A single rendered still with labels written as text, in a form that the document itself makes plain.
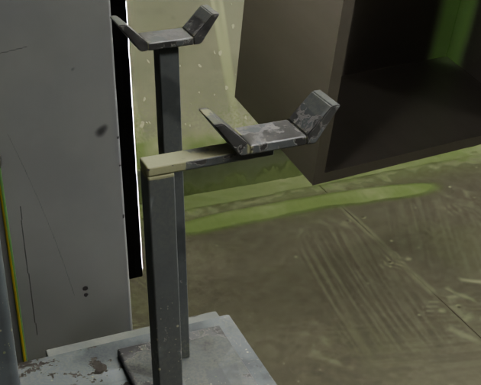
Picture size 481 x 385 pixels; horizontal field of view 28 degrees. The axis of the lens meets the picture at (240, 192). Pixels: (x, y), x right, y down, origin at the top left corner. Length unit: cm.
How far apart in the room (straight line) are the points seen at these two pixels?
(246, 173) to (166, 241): 223
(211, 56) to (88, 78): 168
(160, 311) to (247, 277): 182
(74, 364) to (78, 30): 40
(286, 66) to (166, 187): 139
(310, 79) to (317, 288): 69
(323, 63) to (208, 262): 83
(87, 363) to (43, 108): 36
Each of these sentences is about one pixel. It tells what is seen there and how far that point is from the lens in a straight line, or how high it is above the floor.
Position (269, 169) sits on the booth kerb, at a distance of 282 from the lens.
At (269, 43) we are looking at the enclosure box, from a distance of 198.
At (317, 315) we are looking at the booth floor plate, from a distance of 227.
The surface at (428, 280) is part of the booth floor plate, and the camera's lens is 243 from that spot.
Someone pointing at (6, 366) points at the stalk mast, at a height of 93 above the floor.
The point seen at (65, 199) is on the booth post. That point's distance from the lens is 119.
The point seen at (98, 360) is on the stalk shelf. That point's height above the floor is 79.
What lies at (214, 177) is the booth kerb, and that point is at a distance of 276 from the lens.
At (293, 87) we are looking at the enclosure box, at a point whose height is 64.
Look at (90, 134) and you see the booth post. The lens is 116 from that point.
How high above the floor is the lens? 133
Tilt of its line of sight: 27 degrees down
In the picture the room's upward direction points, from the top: straight up
